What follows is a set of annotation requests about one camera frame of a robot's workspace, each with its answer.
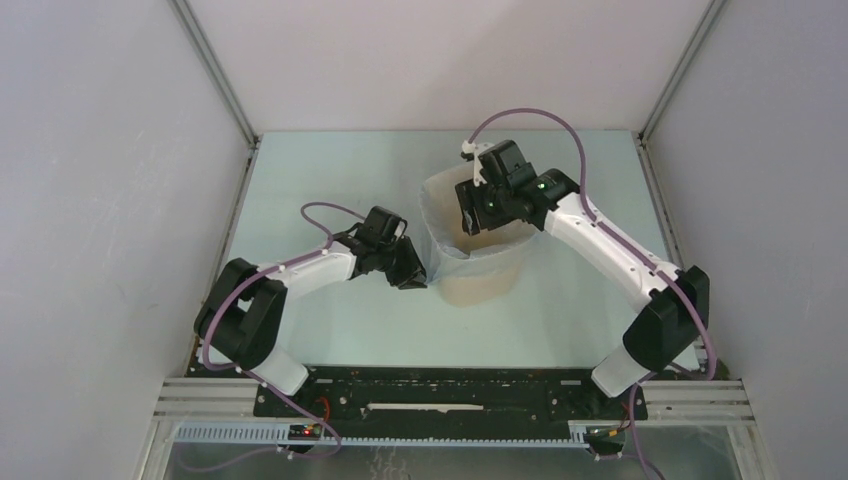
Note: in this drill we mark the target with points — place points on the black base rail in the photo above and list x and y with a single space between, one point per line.
461 403

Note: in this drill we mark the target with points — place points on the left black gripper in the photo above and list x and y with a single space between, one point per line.
413 275

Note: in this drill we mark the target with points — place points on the aluminium frame post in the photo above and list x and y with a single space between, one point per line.
201 44
706 24

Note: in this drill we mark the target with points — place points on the left aluminium frame post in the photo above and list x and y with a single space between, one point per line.
201 44

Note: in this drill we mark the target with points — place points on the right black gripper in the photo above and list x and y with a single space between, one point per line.
470 196

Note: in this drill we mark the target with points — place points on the right aluminium frame post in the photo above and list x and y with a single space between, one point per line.
706 24

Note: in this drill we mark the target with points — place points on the translucent blue trash bag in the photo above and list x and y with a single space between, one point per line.
464 245

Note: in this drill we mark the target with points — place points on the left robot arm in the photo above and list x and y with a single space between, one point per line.
239 322

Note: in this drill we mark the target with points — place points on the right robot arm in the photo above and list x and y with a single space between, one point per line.
671 304

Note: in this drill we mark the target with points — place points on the small circuit board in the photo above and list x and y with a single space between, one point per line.
305 432

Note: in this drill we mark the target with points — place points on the beige plastic trash bin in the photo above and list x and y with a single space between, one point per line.
477 265

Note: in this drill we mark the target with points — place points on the white cable duct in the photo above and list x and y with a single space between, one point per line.
279 434

